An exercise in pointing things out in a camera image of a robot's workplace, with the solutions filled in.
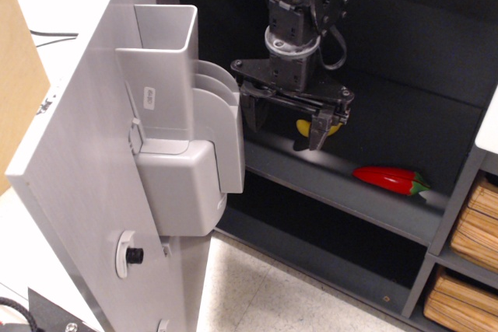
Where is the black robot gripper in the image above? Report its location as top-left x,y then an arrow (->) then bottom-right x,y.
231,52 -> 354,151

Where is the grey toy fridge door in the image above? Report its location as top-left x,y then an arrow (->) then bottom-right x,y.
7,0 -> 244,331

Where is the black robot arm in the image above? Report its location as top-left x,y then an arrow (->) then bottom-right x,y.
231,0 -> 354,150

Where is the yellow toy banana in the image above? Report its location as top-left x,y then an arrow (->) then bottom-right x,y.
296,119 -> 342,138

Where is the red toy chili pepper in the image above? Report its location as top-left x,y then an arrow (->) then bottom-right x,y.
352,166 -> 430,196

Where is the grey side shelf unit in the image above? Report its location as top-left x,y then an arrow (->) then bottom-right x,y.
400,86 -> 498,332

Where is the wicker basket upper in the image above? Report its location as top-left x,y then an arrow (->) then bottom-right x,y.
450,175 -> 497,273

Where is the wicker basket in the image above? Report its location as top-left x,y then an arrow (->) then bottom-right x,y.
423,266 -> 497,332
450,175 -> 497,273

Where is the wicker basket lower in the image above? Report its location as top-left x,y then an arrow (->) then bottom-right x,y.
423,266 -> 497,332

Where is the light wooden panel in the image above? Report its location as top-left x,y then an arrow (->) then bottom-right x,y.
1,0 -> 50,193

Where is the black floor cable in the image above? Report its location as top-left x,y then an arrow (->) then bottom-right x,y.
29,28 -> 79,48

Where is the black metal base plate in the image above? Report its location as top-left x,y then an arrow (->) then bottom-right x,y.
28,288 -> 95,332

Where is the black braided cable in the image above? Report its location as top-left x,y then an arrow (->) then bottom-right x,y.
0,296 -> 41,332

